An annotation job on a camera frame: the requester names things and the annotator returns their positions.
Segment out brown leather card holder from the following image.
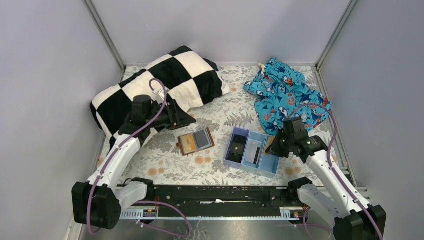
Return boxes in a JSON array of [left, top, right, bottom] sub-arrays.
[[176, 127, 215, 156]]

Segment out grey credit card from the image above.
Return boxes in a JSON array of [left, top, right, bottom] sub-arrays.
[[193, 129, 213, 149]]

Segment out gold credit card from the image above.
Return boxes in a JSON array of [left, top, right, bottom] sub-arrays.
[[264, 136, 275, 155]]

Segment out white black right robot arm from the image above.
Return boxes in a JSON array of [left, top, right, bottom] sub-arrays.
[[266, 117, 387, 240]]

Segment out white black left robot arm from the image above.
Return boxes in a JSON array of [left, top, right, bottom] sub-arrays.
[[71, 95, 196, 230]]

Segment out white card in middle slot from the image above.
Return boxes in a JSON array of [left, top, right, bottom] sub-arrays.
[[245, 139, 262, 165]]

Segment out purple blue card organizer box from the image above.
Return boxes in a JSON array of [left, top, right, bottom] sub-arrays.
[[224, 127, 280, 178]]

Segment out black card in purple slot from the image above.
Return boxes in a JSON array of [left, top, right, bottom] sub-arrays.
[[227, 134, 247, 164]]

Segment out floral patterned table mat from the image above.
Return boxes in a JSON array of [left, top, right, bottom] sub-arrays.
[[118, 65, 322, 186]]

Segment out black white checkered blanket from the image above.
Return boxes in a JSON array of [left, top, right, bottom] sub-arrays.
[[89, 45, 231, 146]]

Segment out blue shark print cloth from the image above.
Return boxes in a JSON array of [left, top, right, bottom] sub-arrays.
[[243, 57, 332, 136]]

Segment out slotted grey cable duct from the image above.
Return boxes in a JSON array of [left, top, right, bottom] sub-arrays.
[[120, 206, 304, 222]]

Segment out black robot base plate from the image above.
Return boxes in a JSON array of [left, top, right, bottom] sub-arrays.
[[128, 185, 307, 217]]

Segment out aluminium frame rails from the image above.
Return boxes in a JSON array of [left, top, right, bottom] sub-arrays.
[[64, 0, 385, 240]]

